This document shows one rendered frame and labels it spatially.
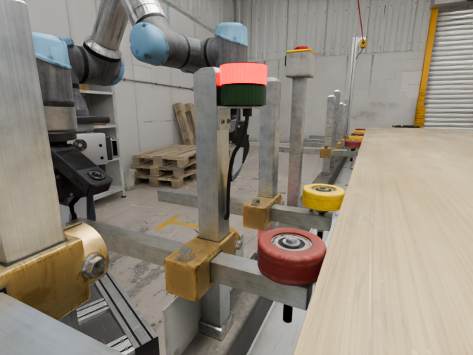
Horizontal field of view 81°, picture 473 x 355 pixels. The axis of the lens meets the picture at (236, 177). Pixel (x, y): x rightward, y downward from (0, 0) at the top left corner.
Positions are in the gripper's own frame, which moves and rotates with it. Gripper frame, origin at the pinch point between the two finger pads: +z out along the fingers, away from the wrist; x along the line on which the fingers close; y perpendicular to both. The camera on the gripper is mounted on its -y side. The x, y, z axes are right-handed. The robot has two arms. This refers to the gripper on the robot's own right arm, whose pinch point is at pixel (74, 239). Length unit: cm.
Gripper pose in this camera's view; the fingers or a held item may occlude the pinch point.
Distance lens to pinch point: 61.8
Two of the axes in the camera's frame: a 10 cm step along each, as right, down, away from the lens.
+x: -4.3, 2.1, -8.8
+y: -9.0, -1.4, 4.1
